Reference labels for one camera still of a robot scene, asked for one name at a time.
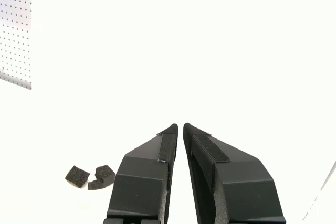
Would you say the white perforated pegboard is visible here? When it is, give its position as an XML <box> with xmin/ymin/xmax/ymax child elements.
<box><xmin>0</xmin><ymin>0</ymin><xmax>32</xmax><ymax>90</ymax></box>

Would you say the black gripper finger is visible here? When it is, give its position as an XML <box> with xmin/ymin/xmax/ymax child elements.
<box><xmin>183</xmin><ymin>122</ymin><xmax>287</xmax><ymax>224</ymax></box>
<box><xmin>102</xmin><ymin>123</ymin><xmax>179</xmax><ymax>224</ymax></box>

